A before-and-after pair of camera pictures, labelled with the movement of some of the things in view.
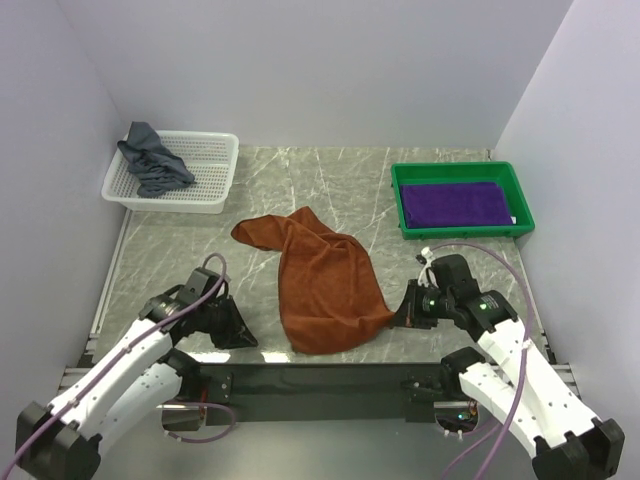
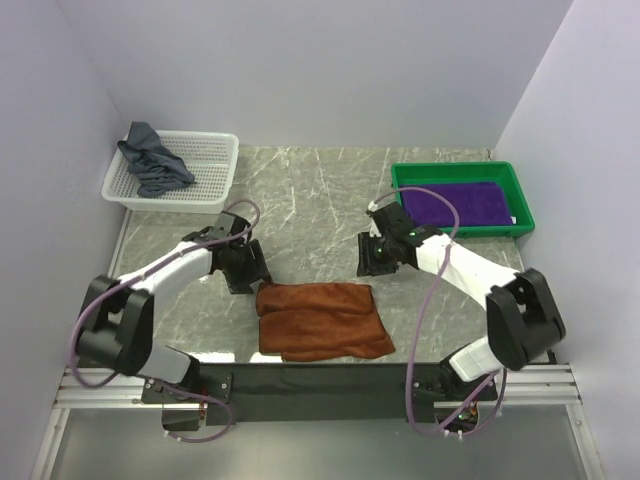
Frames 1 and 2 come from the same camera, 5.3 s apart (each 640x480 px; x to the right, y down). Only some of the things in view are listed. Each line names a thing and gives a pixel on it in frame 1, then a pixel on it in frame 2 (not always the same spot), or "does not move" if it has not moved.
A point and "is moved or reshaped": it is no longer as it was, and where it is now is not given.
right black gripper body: [435, 305] -> [375, 253]
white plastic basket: [210, 157] does not move
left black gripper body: [206, 309] -> [247, 265]
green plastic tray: [503, 173] does not move
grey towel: [156, 169] does not move
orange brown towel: [330, 295] is moved or reshaped
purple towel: [454, 204] does not move
